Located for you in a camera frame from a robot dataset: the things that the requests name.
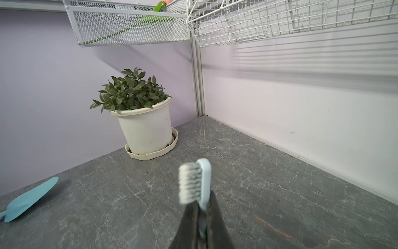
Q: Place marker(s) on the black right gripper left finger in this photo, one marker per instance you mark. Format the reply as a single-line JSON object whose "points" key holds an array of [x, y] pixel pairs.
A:
{"points": [[187, 234]]}

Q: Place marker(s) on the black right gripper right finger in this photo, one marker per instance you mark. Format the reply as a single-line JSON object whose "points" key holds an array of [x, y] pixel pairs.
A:
{"points": [[217, 233]]}

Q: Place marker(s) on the light blue toothbrush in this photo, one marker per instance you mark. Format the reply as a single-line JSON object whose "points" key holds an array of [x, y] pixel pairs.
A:
{"points": [[195, 186]]}

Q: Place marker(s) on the potted green plant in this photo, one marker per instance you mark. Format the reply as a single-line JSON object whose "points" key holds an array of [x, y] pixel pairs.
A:
{"points": [[141, 107]]}

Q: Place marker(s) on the teal hand shovel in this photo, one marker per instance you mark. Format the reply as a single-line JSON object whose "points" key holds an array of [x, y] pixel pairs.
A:
{"points": [[23, 202]]}

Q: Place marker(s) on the long white wire shelf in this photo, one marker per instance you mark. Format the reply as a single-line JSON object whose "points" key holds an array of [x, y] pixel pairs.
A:
{"points": [[215, 23]]}

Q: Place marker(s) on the white wire basket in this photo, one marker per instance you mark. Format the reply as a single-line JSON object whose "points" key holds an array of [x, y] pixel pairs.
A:
{"points": [[175, 32]]}

